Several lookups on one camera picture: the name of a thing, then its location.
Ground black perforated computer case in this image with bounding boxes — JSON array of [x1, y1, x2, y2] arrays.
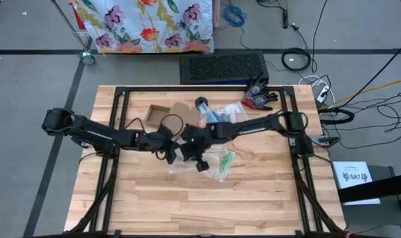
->
[[179, 52, 270, 86]]

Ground small dark round container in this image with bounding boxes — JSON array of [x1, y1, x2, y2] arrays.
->
[[195, 96, 210, 112]]

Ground yellow floor cable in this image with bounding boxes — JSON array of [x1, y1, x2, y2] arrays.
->
[[322, 76, 401, 109]]

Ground grey side table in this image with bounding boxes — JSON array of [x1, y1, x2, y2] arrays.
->
[[339, 164, 401, 238]]

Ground blue cable coil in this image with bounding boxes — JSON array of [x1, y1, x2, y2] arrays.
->
[[221, 3, 253, 50]]

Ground white power strip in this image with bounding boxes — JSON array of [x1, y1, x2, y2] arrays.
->
[[298, 75, 336, 104]]

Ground black bar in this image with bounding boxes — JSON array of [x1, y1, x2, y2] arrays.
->
[[337, 171, 401, 204]]

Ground white paper sign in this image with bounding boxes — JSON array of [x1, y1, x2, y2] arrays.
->
[[332, 161, 382, 206]]

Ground red resistance band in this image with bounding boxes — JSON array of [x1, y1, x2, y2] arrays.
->
[[240, 91, 279, 110]]

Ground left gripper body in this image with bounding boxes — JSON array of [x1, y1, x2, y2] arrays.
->
[[140, 124, 179, 153]]

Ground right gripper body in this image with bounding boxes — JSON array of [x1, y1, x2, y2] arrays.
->
[[179, 122, 218, 162]]

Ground thick black cable loop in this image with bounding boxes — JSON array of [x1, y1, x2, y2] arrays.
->
[[321, 106, 356, 126]]

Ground wide blue rubber band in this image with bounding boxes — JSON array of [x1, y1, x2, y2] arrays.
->
[[206, 112, 228, 124]]

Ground pink hanging cloth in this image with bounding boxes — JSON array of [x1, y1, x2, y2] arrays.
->
[[213, 0, 220, 28]]

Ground long black floor cable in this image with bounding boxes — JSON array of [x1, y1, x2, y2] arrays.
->
[[338, 45, 401, 109]]

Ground black cable coil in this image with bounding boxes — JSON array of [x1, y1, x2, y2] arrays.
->
[[281, 47, 312, 73]]

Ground floral print curtain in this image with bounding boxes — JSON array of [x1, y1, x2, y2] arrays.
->
[[69, 0, 215, 55]]

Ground open cardboard box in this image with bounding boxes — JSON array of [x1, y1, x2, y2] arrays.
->
[[144, 101, 202, 130]]

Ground red hanging cloth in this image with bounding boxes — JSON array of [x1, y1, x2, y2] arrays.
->
[[69, 1, 87, 31]]

